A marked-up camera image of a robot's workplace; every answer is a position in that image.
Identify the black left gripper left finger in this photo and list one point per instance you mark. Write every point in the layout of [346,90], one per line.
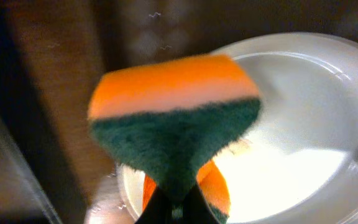
[158,209]

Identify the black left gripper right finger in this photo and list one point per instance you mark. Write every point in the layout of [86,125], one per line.
[196,209]

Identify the pale green plate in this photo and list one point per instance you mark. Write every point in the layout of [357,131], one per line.
[299,163]

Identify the green and orange sponge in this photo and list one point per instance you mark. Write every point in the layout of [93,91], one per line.
[170,119]

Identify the dark brown serving tray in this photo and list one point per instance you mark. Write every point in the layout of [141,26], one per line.
[52,54]

